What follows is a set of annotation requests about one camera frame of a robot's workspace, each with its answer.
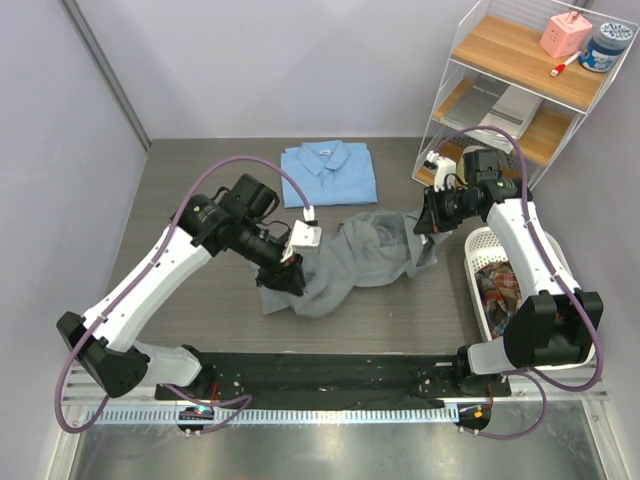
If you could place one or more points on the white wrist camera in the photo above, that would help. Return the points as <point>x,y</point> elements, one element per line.
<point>302,238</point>
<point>442,171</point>

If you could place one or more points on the white wire wooden shelf rack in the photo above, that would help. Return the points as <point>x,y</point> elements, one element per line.
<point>522,77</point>

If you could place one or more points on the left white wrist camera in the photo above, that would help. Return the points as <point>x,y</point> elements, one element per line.
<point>302,238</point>

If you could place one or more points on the blue white lidded jar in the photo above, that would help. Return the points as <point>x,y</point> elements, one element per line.
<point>606,44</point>

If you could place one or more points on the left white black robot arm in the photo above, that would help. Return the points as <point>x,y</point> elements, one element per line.
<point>106,334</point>

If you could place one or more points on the red plaid shirt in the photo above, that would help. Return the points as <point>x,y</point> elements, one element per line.
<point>499,294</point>

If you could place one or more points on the white slotted cable duct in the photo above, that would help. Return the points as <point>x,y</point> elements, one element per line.
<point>197,415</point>

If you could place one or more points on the folded light blue shirt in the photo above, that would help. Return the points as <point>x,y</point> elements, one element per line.
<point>332,173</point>

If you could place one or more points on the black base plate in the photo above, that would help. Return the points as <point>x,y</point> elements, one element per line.
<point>282,375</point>

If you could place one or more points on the grey booklet stack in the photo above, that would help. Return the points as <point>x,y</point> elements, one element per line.
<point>491,102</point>

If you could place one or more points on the grey long sleeve shirt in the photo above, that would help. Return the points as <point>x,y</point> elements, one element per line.
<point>369,249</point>

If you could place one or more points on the pink cube power socket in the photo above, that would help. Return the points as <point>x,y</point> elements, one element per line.
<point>564,34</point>

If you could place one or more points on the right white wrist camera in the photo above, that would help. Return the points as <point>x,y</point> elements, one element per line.
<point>442,171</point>

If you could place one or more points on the yellow translucent cup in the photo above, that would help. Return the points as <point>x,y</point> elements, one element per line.
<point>459,170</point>

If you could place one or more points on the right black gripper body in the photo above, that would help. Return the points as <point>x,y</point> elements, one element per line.
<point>445,208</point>

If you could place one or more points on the white plastic laundry basket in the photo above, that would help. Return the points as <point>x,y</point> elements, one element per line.
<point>481,248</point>

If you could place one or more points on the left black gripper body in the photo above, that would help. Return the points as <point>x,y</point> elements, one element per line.
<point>266,275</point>

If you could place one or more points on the red white marker pen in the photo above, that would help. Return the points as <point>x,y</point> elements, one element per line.
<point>561,67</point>

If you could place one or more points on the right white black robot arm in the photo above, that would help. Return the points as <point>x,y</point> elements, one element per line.
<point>554,325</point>

